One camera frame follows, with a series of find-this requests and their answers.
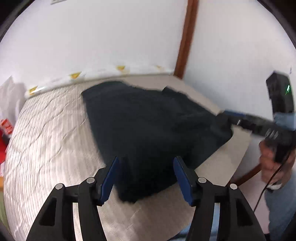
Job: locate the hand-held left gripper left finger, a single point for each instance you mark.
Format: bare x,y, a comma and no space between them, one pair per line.
108,180

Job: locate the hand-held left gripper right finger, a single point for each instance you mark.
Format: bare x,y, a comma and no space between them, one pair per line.
183,180

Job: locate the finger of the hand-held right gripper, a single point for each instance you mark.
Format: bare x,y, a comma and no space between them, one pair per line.
232,115

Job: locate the dark green garment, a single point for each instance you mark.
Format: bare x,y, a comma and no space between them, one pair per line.
150,127

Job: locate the person's right forearm blue sleeve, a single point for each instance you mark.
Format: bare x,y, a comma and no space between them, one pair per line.
279,208

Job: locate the person's right hand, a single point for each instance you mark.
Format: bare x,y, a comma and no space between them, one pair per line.
268,162

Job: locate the striped quilted mattress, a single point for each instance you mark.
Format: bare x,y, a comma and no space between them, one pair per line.
46,139

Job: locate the white pillow with yellow ducks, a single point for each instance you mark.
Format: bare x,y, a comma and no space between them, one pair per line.
76,75

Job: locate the red paper bag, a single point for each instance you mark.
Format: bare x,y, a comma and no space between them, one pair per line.
4,139

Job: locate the white plastic shopping bag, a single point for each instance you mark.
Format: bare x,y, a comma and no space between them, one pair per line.
10,92

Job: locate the brown wooden rail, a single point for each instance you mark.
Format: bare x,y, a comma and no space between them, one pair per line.
249,173

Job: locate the brown wooden door frame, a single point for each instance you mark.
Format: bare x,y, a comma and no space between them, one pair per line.
187,39

